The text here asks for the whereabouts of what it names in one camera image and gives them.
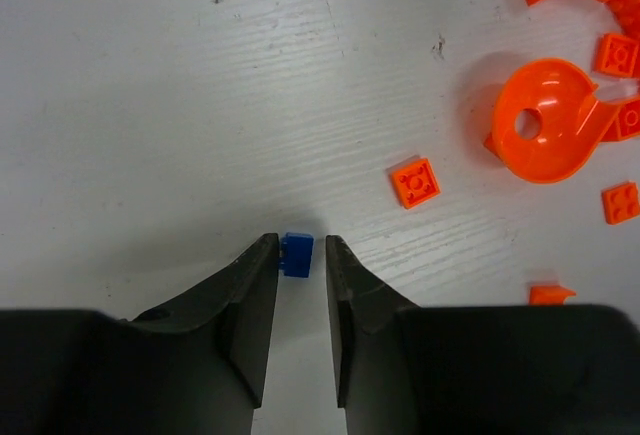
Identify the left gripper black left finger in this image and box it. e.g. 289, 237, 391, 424
1, 233, 279, 434

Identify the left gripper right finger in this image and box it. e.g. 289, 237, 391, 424
326, 235, 639, 434

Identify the orange round lego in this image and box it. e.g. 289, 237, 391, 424
484, 58, 639, 184

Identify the bottom orange lego brick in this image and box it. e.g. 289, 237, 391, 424
529, 285, 576, 306

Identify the flat orange lego plate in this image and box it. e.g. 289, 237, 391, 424
389, 158, 441, 210

